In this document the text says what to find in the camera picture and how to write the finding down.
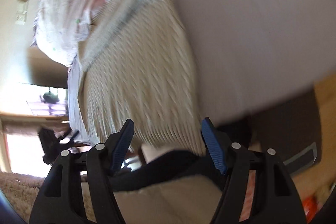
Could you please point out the pink floral pillow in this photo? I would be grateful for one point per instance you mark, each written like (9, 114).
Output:
(60, 25)

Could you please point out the beige cable-knit sweater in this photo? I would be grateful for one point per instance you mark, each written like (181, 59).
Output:
(137, 64)

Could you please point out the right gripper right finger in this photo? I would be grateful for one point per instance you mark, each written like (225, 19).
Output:
(257, 186)

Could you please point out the white wall switch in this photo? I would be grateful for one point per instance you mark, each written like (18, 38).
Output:
(21, 13)

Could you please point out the lavender bed sheet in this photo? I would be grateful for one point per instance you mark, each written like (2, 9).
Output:
(255, 59)

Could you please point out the beige fluffy rug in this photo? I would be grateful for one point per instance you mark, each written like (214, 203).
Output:
(21, 190)

